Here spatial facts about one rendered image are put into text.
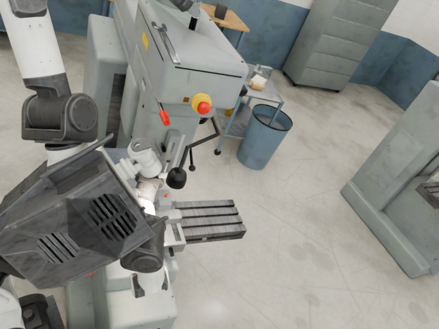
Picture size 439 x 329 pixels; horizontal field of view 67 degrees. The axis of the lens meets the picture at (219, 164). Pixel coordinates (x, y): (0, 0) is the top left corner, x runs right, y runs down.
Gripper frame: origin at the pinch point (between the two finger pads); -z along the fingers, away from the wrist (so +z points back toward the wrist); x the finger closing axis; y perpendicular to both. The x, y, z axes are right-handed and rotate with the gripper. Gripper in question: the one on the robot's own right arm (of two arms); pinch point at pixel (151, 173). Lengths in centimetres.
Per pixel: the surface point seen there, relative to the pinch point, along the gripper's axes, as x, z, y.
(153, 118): 3.9, 11.8, -35.4
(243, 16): -48, -485, 37
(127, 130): 14.7, -4.6, -15.3
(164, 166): -4.7, 12.0, -16.6
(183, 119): -6.2, 7.5, -36.1
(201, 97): -9, 23, -55
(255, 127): -80, -195, 69
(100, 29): 46, -53, -33
